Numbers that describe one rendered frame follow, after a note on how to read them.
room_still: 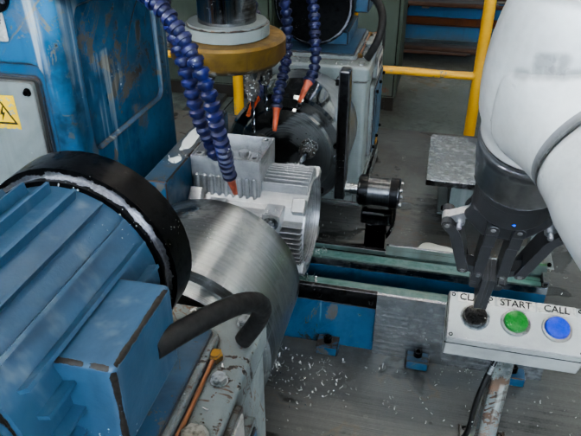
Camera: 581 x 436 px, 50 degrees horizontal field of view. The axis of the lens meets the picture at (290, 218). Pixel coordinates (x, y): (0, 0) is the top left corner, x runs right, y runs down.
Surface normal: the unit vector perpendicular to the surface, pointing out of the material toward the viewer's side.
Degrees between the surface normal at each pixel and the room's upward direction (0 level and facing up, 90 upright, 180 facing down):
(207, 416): 0
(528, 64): 105
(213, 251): 17
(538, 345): 24
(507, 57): 100
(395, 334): 90
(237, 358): 0
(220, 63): 90
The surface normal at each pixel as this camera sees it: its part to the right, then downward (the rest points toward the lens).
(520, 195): -0.35, 0.78
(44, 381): 0.90, -0.22
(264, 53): 0.66, 0.39
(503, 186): -0.63, 0.66
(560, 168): -0.95, -0.11
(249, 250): 0.57, -0.62
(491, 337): -0.09, -0.58
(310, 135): -0.23, 0.50
